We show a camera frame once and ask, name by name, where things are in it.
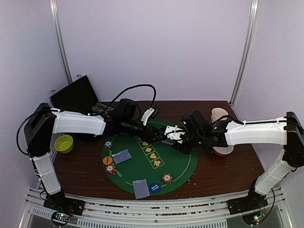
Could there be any grey card deck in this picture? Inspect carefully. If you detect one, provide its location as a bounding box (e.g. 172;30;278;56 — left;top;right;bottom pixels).
162;139;174;145

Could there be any dealt blue playing cards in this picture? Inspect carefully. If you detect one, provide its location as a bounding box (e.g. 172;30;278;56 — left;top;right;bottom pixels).
112;149;132;164

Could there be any red poker chip stack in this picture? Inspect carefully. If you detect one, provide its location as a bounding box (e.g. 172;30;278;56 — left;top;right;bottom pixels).
162;174;173;184

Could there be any teal white chip stack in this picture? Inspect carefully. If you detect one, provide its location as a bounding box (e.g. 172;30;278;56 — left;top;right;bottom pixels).
104;141;113;151

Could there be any blue small blind button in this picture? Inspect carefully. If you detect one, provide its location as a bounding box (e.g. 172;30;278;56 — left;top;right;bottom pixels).
149;182;162;193

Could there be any orange big blind button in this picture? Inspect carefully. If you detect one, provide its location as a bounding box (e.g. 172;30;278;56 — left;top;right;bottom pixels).
103;156;113;166

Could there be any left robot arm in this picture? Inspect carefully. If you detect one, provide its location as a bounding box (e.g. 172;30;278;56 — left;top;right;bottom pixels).
18;98;163;211

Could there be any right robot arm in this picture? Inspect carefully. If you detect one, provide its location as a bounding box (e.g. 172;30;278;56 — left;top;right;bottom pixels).
165;110;304;210

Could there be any round green poker mat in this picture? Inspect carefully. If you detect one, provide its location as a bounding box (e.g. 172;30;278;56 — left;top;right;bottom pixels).
102;133;198;195

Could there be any white orange bowl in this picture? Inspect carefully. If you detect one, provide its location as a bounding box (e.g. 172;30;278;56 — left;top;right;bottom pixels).
213;146;234;157

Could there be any cream mug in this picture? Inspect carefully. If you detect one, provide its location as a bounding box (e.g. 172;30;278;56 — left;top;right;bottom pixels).
211;107;228;123

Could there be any black poker chip case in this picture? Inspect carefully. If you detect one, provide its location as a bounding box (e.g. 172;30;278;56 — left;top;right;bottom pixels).
49;75;117;143

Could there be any lime green bowl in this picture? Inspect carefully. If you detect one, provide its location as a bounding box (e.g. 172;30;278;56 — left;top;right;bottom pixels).
54;134;74;154

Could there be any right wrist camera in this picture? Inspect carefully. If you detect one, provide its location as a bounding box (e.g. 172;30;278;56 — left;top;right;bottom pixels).
164;125;186;143

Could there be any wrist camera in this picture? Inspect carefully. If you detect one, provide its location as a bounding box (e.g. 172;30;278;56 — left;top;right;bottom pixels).
164;125;186;143
141;105;161;126

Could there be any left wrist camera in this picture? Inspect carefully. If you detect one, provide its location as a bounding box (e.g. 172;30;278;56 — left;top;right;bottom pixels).
141;105;161;126

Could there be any front aluminium rail frame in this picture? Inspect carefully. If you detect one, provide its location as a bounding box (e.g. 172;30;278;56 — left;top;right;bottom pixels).
17;187;294;228

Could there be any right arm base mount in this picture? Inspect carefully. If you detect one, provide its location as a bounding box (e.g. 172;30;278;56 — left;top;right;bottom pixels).
227;193;268;215

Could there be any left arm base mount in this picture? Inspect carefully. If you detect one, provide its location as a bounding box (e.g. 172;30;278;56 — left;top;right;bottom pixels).
43;192;85;216

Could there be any right aluminium frame post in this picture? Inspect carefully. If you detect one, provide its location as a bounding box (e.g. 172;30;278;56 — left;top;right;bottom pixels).
230;0;260;108

